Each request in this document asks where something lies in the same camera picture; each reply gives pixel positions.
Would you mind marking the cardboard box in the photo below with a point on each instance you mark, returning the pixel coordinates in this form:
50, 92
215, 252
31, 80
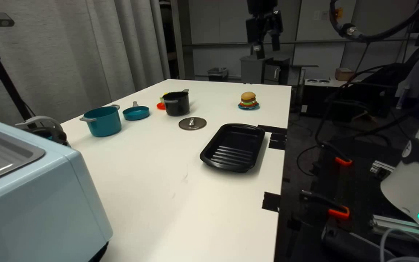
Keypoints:
344, 74

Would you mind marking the grey cabinet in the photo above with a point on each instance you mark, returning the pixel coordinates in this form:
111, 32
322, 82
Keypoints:
251, 71

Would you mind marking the wall switch plate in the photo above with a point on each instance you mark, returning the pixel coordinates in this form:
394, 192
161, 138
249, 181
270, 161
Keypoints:
320, 15

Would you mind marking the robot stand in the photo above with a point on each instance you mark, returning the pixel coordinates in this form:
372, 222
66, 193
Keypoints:
340, 189

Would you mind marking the toy burger on blue plate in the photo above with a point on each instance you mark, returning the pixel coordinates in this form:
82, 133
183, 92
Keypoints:
248, 100

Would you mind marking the black cabinet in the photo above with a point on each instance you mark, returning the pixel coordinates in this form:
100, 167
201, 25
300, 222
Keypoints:
276, 72

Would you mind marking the teal pot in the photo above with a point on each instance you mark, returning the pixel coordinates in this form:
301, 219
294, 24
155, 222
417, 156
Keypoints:
104, 122

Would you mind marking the black box with round dials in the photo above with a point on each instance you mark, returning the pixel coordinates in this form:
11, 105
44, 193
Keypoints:
316, 96

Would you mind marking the orange toy food piece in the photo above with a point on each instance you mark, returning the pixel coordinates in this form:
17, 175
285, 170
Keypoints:
160, 106

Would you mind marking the grey curtain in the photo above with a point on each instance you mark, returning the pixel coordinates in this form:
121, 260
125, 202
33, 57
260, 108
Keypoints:
67, 51

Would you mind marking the light blue toy appliance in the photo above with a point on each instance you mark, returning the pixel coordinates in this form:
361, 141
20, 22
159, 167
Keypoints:
38, 203

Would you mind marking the dark waste bin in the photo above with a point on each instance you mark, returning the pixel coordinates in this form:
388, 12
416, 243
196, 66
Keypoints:
217, 74

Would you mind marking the black lid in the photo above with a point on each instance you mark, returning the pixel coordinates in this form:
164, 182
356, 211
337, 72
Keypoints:
192, 123

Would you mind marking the black tape patch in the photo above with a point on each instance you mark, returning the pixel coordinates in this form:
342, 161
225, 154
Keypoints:
276, 138
271, 202

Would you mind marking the teal lid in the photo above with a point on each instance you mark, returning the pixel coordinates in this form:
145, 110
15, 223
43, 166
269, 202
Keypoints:
136, 113

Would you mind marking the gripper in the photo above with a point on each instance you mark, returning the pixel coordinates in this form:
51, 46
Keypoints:
262, 25

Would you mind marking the black baking tray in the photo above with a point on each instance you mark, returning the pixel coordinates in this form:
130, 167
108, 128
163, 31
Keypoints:
233, 147

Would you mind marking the black pot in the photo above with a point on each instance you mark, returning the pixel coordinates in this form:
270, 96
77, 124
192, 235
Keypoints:
176, 105

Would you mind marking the black clamp with orange tip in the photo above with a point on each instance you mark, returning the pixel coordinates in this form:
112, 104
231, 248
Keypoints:
336, 211
342, 161

